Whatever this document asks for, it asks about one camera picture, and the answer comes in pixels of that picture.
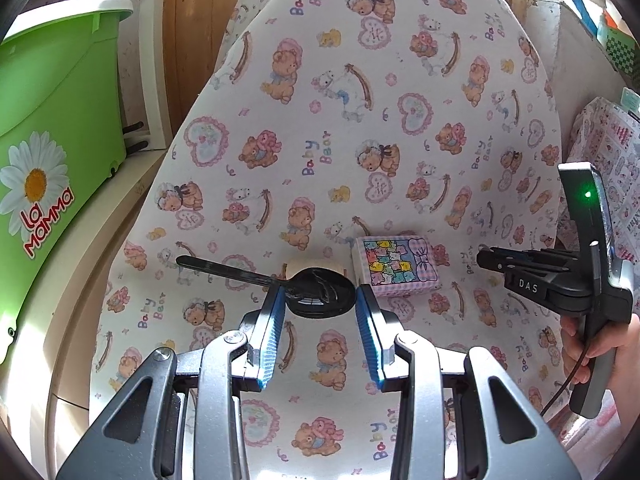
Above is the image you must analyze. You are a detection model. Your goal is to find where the cream thread spool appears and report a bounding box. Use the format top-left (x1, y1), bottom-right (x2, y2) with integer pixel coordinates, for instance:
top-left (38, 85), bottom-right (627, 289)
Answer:
top-left (284, 258), bottom-right (347, 280)

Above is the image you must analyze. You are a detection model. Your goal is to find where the pastel patterned small box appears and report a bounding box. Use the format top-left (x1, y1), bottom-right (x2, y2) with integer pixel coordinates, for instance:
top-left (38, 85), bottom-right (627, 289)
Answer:
top-left (352, 235), bottom-right (440, 297)

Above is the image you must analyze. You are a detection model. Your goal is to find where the right hand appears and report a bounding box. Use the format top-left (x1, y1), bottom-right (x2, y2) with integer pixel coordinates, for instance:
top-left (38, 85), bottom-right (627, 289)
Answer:
top-left (560, 313), bottom-right (639, 422)

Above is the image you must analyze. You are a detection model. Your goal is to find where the white shelf unit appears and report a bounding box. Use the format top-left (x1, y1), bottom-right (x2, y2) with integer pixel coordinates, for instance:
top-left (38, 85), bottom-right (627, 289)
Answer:
top-left (118, 0), bottom-right (174, 150)

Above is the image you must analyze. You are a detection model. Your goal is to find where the white cabinet side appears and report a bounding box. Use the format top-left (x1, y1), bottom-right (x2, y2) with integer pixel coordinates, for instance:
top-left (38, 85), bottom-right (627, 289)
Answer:
top-left (524, 0), bottom-right (625, 156)

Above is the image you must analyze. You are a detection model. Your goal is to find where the pink print cloth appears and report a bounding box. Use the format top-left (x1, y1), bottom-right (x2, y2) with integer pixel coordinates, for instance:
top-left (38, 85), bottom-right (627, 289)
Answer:
top-left (556, 94), bottom-right (640, 266)

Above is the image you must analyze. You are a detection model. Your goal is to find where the green La Mamma storage box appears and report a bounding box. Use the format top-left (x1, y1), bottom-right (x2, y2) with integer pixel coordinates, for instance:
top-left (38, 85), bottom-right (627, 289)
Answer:
top-left (1, 0), bottom-right (134, 350)

